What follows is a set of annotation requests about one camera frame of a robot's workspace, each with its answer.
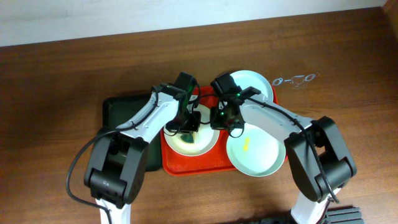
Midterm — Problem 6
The green yellow sponge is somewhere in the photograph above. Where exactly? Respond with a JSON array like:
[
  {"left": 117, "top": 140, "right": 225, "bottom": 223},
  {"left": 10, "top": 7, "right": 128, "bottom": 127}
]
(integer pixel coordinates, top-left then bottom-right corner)
[{"left": 180, "top": 133, "right": 195, "bottom": 144}]

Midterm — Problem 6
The white plate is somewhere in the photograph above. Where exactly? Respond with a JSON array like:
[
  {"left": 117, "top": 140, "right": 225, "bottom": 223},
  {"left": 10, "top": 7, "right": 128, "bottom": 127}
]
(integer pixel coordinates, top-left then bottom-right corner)
[{"left": 163, "top": 103, "right": 221, "bottom": 157}]

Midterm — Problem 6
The light blue plate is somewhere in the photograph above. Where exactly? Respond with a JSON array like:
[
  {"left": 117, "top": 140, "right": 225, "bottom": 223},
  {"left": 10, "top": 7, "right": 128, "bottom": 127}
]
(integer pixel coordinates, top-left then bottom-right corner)
[{"left": 230, "top": 70, "right": 274, "bottom": 101}]

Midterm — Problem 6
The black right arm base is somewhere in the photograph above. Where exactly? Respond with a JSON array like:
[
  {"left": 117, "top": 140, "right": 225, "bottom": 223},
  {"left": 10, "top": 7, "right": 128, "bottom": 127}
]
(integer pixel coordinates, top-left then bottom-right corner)
[{"left": 248, "top": 207, "right": 365, "bottom": 224}]

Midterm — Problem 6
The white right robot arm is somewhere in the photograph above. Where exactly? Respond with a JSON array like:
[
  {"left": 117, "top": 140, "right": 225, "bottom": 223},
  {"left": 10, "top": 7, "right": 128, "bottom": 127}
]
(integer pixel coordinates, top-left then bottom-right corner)
[{"left": 210, "top": 73, "right": 363, "bottom": 223}]

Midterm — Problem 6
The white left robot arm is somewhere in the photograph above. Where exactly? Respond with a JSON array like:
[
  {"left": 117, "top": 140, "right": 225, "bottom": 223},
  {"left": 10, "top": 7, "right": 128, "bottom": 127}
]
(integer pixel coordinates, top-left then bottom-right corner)
[{"left": 83, "top": 72, "right": 200, "bottom": 223}]

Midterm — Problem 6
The red plastic tray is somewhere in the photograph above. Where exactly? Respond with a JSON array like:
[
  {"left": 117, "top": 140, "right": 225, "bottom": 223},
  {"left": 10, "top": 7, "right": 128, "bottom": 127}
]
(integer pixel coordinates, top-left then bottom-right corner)
[{"left": 159, "top": 85, "right": 287, "bottom": 177}]

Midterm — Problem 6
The black plastic tray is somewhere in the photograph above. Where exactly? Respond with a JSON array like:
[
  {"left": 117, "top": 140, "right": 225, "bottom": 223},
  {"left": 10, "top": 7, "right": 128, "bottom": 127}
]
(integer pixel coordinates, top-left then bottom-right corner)
[{"left": 102, "top": 94, "right": 162, "bottom": 172}]

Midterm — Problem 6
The light green plate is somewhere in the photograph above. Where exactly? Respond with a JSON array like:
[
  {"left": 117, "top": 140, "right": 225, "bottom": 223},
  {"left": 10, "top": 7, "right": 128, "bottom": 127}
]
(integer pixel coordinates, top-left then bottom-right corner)
[{"left": 226, "top": 123, "right": 286, "bottom": 177}]

